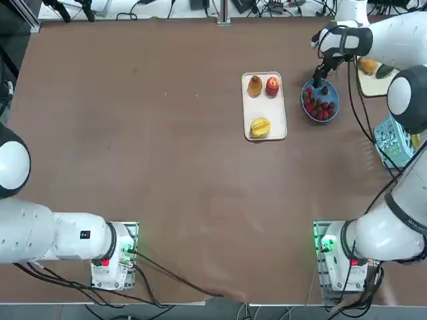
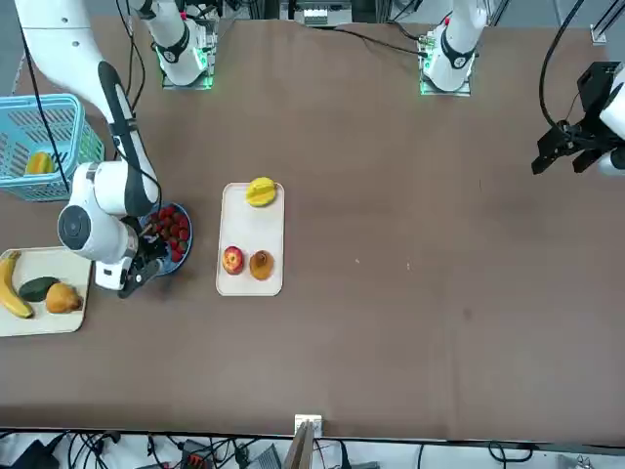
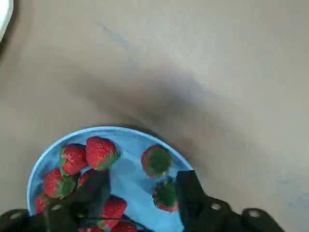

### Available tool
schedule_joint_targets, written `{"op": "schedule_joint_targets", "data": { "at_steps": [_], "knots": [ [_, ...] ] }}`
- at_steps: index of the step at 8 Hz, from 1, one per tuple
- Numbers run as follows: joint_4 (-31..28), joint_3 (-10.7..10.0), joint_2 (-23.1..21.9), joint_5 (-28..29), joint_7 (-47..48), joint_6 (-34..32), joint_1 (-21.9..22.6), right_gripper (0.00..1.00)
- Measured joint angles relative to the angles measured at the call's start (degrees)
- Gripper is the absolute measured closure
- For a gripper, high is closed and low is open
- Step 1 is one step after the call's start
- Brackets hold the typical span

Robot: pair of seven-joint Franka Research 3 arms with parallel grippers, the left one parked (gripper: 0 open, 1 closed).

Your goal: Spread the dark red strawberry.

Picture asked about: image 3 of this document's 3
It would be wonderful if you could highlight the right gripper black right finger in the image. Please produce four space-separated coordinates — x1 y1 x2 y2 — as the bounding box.
175 170 287 232

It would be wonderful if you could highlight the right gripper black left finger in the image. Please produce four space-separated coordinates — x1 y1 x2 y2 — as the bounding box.
0 168 112 232

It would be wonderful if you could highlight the blue round plate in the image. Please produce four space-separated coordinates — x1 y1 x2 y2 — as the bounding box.
26 125 202 232

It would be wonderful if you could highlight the small white rectangular tray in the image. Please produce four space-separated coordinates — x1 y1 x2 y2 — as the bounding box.
0 0 14 43

